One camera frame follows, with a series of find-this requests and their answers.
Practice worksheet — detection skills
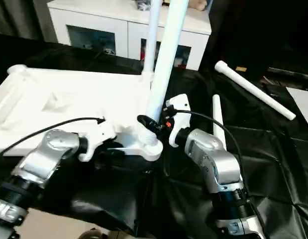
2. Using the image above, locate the white plastic table leg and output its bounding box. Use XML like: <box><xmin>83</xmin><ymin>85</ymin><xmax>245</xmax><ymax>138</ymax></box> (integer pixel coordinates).
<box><xmin>211</xmin><ymin>95</ymin><xmax>227</xmax><ymax>151</ymax></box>
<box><xmin>214</xmin><ymin>60</ymin><xmax>297</xmax><ymax>121</ymax></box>
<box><xmin>136</xmin><ymin>0</ymin><xmax>190</xmax><ymax>146</ymax></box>
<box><xmin>141</xmin><ymin>0</ymin><xmax>163</xmax><ymax>84</ymax></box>

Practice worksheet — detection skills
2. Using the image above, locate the white cabinet with glass doors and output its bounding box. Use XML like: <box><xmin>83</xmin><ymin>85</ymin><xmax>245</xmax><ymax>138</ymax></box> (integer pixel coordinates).
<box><xmin>46</xmin><ymin>0</ymin><xmax>213</xmax><ymax>71</ymax></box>

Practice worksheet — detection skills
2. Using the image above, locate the small grey object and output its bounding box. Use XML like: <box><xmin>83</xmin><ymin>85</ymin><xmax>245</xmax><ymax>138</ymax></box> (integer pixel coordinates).
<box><xmin>135</xmin><ymin>0</ymin><xmax>151</xmax><ymax>11</ymax></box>

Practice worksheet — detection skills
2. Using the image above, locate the black work mat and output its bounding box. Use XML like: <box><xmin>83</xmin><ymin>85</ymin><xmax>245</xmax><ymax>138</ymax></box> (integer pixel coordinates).
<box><xmin>0</xmin><ymin>34</ymin><xmax>308</xmax><ymax>239</ymax></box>

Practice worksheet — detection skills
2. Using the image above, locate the flat white board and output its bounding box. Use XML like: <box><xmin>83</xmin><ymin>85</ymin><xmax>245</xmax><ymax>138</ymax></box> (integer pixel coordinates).
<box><xmin>287</xmin><ymin>87</ymin><xmax>308</xmax><ymax>131</ymax></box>

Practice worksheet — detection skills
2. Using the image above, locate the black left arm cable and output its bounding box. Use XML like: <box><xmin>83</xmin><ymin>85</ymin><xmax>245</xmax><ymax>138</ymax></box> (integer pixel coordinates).
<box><xmin>0</xmin><ymin>117</ymin><xmax>106</xmax><ymax>161</ymax></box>

